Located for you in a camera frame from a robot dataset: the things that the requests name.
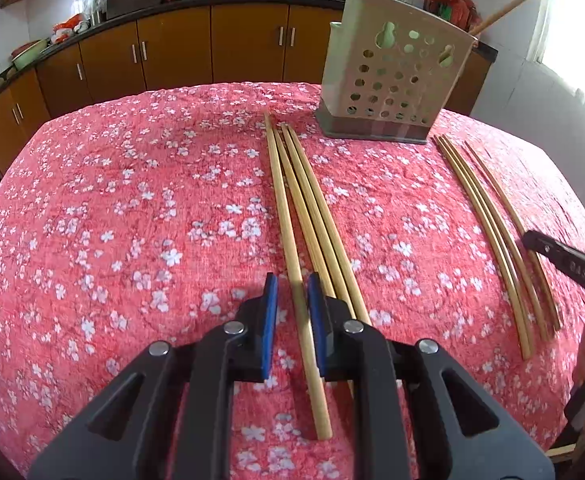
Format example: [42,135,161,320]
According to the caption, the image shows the thick bamboo chopstick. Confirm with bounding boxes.
[289,125,373,328]
[280,124,358,322]
[264,112,334,442]
[271,130,336,298]

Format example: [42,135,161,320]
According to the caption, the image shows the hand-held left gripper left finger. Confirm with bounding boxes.
[26,272,279,480]

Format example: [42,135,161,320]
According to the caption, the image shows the brown lower kitchen cabinets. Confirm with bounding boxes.
[0,2,491,176]

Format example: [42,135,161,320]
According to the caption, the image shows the light wooden chopstick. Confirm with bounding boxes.
[470,0,547,37]

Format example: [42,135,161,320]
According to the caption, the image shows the green basin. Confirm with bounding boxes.
[11,39,50,71]

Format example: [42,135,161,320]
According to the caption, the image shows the perforated plastic chopstick holder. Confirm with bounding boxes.
[315,0,476,146]

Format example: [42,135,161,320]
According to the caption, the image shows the red and white plastic bag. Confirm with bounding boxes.
[50,14,90,45]

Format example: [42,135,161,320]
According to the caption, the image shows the red bag of packets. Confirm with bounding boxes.
[423,0,478,36]

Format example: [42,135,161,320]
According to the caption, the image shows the red floral tablecloth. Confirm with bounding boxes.
[0,80,585,480]

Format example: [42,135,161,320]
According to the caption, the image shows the clear glassware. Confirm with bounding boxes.
[86,0,110,26]

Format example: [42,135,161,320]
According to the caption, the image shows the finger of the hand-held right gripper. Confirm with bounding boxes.
[523,230,585,311]

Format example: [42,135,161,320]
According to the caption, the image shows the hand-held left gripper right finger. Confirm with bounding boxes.
[307,272,556,480]

